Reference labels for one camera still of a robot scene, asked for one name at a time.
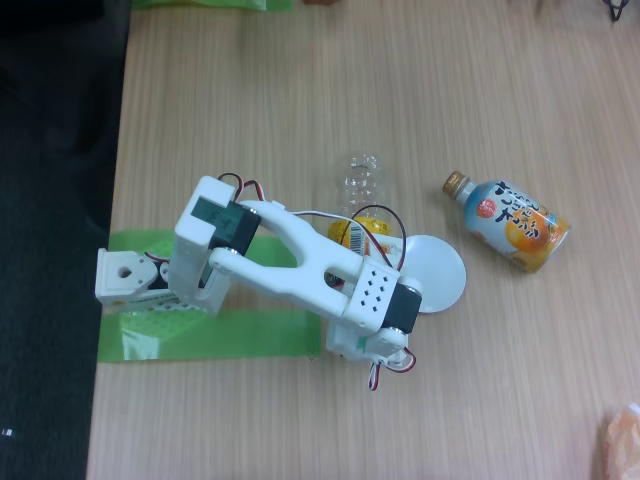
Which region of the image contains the clear plastic bottle orange label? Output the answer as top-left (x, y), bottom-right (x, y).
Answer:
top-left (327, 149), bottom-right (407, 264)

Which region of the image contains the orange juice bottle can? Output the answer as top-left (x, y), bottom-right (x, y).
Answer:
top-left (441, 170), bottom-right (572, 274)

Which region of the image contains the long green tape strip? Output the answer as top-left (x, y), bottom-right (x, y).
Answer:
top-left (97, 307), bottom-right (322, 364)

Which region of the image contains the white round plate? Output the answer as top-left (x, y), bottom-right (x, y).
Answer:
top-left (399, 234), bottom-right (468, 315)

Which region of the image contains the short green tape strip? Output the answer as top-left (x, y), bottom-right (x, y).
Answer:
top-left (107, 228), bottom-right (297, 274)

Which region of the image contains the orange plastic bag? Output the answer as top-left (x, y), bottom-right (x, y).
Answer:
top-left (597, 402), bottom-right (640, 480)

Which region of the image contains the green plastic bag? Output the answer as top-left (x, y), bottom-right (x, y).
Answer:
top-left (130, 0), bottom-right (292, 14)

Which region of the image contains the black cable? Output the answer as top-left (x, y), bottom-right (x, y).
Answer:
top-left (602, 0), bottom-right (631, 23)

